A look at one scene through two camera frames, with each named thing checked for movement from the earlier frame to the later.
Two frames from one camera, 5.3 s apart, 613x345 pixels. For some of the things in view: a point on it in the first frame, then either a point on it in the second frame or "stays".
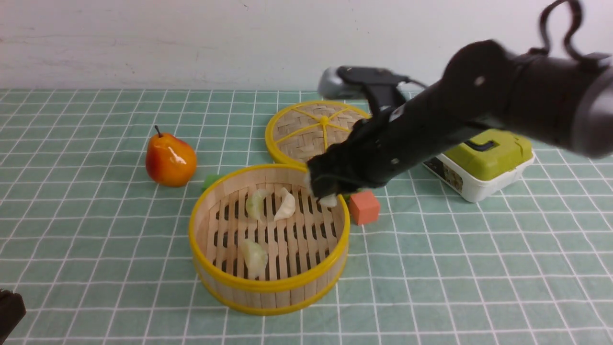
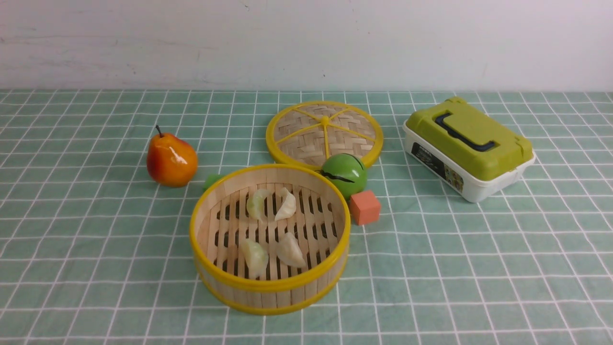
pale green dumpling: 254,203 stays
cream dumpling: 328,201 → 289,251
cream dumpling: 288,206 stays
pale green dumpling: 255,258 stays
